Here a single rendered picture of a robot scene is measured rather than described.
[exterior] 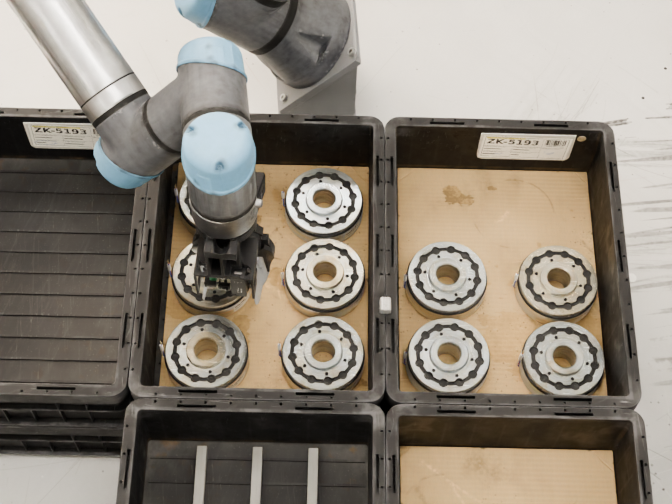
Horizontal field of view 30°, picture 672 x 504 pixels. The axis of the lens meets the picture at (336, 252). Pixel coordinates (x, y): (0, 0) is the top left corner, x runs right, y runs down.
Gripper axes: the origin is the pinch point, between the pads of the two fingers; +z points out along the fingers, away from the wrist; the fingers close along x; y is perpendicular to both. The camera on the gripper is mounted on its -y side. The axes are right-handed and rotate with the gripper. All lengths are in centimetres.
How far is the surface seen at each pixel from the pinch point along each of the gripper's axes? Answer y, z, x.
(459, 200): -15.3, 2.0, 28.3
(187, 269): 0.3, -1.2, -6.3
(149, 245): 0.1, -6.7, -10.6
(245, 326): 6.1, 2.0, 1.8
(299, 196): -11.9, -1.2, 6.9
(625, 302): 3.0, -8.0, 48.1
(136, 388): 19.6, -8.0, -8.8
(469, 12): -58, 15, 30
